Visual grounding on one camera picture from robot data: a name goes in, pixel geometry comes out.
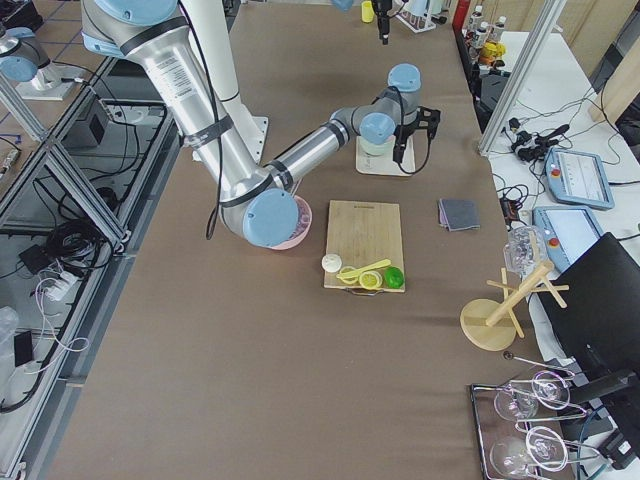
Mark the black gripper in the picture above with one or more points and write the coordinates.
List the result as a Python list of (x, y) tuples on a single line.
[(400, 138), (383, 14)]

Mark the yellow plastic spoon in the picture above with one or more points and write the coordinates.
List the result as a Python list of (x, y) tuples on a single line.
[(355, 273)]

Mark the large pink bowl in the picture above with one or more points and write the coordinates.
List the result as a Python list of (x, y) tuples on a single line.
[(292, 240)]

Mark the yellow plastic cup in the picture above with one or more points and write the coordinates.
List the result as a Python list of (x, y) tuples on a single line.
[(367, 11)]

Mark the white rectangular serving tray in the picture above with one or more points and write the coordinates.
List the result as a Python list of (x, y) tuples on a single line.
[(384, 165)]

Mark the stacked green bowls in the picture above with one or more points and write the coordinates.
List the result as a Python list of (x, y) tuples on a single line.
[(376, 149)]

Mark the cup rack with pastel cups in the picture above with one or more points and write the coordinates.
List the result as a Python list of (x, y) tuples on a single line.
[(422, 15)]

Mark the folded grey cloth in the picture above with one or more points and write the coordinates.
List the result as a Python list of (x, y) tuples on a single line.
[(458, 214)]

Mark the wooden cutting board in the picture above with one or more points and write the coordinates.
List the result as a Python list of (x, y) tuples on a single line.
[(362, 233)]

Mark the clear ice cubes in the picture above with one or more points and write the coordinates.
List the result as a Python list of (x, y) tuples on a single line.
[(304, 216)]

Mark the green lime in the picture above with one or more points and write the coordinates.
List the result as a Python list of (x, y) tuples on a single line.
[(394, 277)]

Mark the white steamed bun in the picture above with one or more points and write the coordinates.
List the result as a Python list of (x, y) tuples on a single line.
[(331, 263)]

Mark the lemon slice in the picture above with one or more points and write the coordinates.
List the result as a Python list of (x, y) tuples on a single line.
[(370, 280)]

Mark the blue teach pendant tablet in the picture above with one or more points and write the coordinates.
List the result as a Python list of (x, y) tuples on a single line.
[(578, 178)]

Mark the wooden mug tree stand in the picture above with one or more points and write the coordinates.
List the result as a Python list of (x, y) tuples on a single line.
[(492, 325)]

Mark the wine glass rack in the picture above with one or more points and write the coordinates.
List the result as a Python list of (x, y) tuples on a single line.
[(518, 427)]

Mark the aluminium frame post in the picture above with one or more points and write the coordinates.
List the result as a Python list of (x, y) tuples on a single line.
[(535, 41)]

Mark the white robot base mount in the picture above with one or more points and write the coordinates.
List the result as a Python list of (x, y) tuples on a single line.
[(208, 19)]

